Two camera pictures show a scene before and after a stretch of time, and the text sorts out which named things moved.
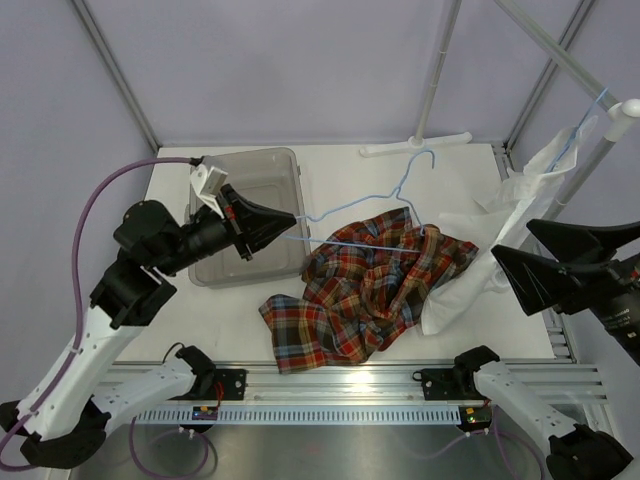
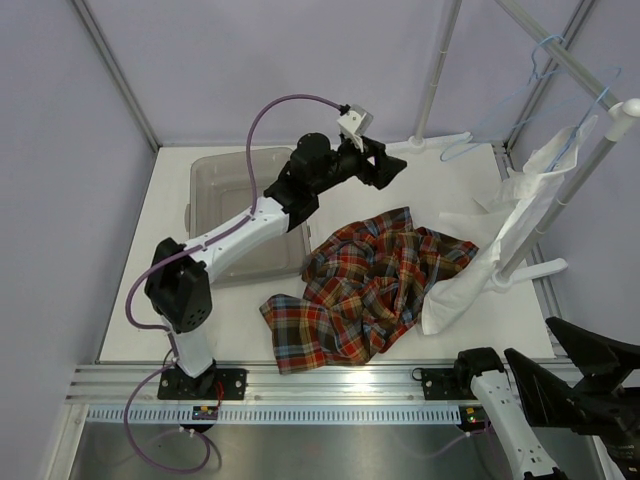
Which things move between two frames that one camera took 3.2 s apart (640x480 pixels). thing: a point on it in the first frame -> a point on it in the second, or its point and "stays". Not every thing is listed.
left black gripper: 251,223 -> 383,167
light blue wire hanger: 395,193 -> 616,71
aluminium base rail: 552,383 stays
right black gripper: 539,280 -> 611,408
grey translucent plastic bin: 273,177 stays
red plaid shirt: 364,285 stays
